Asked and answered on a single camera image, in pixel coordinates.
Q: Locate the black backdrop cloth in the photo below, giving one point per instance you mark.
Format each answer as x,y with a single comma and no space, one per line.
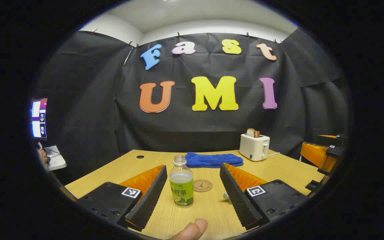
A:
195,130

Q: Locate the white toaster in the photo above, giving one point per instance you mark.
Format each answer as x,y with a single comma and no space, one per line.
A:
253,148

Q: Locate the bread slice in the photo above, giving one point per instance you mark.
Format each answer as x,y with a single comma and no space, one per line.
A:
252,133

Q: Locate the round wooden coaster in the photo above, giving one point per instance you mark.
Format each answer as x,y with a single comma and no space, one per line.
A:
203,185

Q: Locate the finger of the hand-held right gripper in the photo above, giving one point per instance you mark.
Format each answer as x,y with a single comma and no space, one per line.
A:
315,155
332,139

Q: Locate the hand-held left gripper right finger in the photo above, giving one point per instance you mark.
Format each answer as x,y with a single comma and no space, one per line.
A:
237,196

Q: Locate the computer monitor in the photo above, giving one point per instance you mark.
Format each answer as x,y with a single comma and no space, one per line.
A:
39,118

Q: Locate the blue towel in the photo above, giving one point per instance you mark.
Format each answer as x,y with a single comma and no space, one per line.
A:
212,159

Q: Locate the green label water bottle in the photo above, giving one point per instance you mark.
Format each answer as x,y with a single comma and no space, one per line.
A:
181,190

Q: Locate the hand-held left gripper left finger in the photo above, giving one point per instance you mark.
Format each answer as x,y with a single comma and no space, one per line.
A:
148,200

